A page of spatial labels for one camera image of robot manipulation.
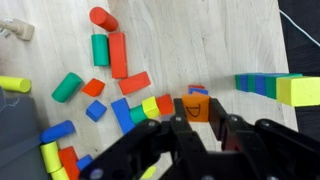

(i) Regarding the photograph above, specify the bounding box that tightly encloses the red triangular block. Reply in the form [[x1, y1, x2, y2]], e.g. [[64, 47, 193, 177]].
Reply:
[[81, 77, 106, 98]]

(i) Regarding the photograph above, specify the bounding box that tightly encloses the blue cube block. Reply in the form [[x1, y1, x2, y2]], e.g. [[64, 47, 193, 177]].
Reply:
[[254, 73, 268, 97], [239, 73, 249, 93], [188, 87, 210, 96], [85, 99, 108, 123]]

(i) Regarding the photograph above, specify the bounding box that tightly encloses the long red rectangular block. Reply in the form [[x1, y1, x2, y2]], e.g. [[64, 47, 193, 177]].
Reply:
[[107, 31, 129, 80]]

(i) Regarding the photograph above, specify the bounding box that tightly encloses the white cable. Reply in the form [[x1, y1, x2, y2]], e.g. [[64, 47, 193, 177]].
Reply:
[[278, 8, 320, 48]]

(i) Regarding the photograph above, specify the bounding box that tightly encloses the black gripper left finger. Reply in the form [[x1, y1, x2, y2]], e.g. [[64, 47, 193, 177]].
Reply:
[[79, 98, 208, 180]]

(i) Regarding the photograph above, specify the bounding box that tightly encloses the large yellow cube block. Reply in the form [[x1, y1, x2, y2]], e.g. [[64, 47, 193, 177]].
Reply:
[[275, 75, 320, 108]]

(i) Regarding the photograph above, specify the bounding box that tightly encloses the gray plastic bin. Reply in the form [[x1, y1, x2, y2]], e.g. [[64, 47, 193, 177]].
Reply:
[[0, 85, 52, 180]]

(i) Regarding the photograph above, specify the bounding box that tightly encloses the blue cylinder block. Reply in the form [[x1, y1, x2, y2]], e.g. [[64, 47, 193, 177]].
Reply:
[[40, 119, 77, 145]]

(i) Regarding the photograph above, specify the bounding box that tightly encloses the orange cube block lettered D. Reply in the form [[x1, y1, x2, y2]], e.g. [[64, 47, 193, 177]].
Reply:
[[181, 91, 212, 123]]

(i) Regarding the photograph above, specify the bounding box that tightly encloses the plain wooden peg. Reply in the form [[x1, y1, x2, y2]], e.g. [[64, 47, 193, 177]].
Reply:
[[0, 17, 36, 42]]

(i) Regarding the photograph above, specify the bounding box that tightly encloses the long blue rectangular block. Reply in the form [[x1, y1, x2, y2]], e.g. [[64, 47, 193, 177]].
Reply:
[[110, 97, 136, 135]]

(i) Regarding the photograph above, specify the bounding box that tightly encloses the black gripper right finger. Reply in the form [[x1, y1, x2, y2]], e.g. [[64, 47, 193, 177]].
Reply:
[[209, 97, 320, 180]]

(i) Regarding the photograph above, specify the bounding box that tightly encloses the short green cylinder block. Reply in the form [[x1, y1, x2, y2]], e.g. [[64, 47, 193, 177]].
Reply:
[[129, 104, 149, 125]]

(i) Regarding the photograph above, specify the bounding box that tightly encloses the red cylinder block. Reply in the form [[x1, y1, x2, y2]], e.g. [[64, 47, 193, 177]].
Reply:
[[88, 6, 120, 33]]

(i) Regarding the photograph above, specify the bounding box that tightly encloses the small yellow cube block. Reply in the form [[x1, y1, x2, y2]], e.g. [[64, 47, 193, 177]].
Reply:
[[139, 165, 158, 180], [141, 95, 162, 120]]

